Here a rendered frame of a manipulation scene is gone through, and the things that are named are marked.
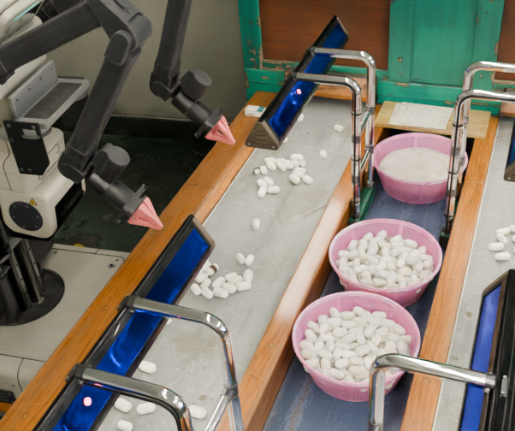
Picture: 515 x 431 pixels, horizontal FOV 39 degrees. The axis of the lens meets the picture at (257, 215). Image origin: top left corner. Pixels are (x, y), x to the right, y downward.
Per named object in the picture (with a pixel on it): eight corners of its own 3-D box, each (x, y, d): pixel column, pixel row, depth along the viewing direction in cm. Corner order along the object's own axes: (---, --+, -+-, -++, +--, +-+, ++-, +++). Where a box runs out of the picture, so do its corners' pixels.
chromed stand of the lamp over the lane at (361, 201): (291, 223, 199) (282, 75, 172) (312, 183, 213) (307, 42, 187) (358, 234, 193) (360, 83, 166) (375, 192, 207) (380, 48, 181)
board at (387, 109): (373, 126, 220) (373, 122, 219) (384, 103, 231) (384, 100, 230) (485, 139, 209) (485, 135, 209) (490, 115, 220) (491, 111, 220)
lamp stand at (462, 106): (438, 247, 186) (452, 91, 159) (450, 203, 201) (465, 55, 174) (515, 260, 180) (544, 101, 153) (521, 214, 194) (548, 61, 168)
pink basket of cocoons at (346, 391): (277, 397, 151) (275, 366, 145) (314, 311, 171) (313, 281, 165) (404, 428, 142) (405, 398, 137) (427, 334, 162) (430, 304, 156)
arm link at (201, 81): (163, 77, 202) (149, 87, 195) (184, 48, 195) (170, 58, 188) (195, 105, 203) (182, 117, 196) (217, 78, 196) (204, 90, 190)
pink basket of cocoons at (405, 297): (334, 323, 167) (334, 293, 161) (324, 250, 188) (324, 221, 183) (450, 316, 166) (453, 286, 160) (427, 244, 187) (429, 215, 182)
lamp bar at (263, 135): (244, 147, 163) (241, 119, 158) (322, 38, 208) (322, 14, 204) (277, 151, 160) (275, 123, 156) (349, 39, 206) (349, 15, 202)
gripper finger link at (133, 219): (176, 209, 173) (145, 185, 172) (162, 227, 168) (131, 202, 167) (164, 223, 177) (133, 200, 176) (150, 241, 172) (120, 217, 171)
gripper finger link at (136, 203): (172, 215, 171) (140, 190, 170) (158, 233, 166) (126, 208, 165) (160, 229, 176) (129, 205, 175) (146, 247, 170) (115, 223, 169)
